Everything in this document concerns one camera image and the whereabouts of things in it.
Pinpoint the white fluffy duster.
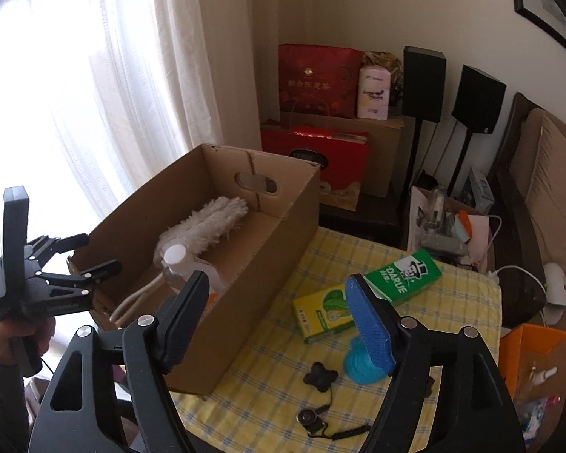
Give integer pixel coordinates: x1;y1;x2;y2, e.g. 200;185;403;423
108;196;250;326

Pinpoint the person's left hand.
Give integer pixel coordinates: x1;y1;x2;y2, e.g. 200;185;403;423
0;315;57;358

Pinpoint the white tissue pack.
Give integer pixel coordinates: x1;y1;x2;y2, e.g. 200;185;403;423
357;65;391;120

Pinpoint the orange cardboard box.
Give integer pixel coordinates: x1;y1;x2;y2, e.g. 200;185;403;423
500;323;566;407

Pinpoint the white small appliance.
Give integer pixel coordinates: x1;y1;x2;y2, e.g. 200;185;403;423
542;262;566;326

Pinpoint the black cross-shaped object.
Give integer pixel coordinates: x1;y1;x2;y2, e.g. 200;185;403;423
303;361;338;393

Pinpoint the dark low table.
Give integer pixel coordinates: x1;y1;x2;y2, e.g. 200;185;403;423
318;184;403;242

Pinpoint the floral gift bag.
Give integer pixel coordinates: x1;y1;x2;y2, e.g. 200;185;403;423
362;51;404;107

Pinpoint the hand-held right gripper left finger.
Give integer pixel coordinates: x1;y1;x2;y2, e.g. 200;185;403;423
28;270;211;453

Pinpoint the closed brown cardboard box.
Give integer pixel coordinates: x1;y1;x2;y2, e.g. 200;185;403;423
279;112;405;199

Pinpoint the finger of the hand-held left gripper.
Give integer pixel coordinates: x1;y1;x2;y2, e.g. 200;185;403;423
34;259;123;294
23;232;91;266

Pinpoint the clear bottle with white cap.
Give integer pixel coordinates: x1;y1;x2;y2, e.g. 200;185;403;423
163;244;232;304

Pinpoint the white small tube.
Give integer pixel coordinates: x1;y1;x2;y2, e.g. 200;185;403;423
531;365;558;384

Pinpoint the black speaker stand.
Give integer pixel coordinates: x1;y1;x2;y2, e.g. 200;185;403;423
446;127;473;199
396;118;426;220

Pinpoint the yellow checked tablecloth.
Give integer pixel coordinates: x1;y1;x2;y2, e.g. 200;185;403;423
172;226;503;453

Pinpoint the dark wooden sofa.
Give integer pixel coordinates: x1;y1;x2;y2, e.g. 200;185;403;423
493;92;566;326

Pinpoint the brown cardboard box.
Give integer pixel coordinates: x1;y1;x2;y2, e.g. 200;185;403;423
279;112;405;199
66;144;322;394

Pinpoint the white cable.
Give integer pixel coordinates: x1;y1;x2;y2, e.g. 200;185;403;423
472;214;548;304

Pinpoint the red gift box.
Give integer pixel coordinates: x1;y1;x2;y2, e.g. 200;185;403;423
260;119;372;213
278;43;364;119

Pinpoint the white sheer curtain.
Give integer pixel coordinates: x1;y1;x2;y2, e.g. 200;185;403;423
0;0;225;265

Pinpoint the black speaker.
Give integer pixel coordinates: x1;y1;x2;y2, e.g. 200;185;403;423
401;46;447;123
452;64;507;134

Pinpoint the grey small box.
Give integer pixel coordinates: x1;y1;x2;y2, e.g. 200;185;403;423
462;167;495;213

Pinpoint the beige sofa cushion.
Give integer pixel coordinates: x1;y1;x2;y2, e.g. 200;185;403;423
507;108;566;288

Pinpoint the teal round object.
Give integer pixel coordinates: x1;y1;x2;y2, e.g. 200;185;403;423
343;335;398;385

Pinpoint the red gift box upper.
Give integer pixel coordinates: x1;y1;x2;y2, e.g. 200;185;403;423
278;43;364;119

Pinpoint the green toothpaste box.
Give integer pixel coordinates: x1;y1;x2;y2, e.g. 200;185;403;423
362;249;443;307

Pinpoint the yellow and green box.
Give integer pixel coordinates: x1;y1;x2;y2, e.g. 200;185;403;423
291;287;359;344

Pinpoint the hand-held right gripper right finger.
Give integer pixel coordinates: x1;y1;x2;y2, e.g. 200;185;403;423
344;274;526;453

